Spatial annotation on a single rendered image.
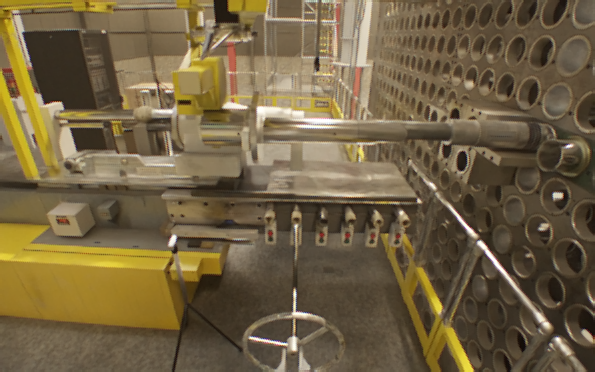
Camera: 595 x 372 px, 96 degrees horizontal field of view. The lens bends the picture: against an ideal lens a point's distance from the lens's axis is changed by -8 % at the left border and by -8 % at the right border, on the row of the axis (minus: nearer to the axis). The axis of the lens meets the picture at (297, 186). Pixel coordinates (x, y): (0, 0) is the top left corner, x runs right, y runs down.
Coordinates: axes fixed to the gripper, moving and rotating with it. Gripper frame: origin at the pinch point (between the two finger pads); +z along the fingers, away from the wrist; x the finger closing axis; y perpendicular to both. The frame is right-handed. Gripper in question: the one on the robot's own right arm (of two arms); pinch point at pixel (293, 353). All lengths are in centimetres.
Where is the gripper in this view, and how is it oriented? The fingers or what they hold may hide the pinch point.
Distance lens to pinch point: 122.4
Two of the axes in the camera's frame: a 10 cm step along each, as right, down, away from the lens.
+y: 2.5, 8.6, 4.4
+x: 9.7, -2.2, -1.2
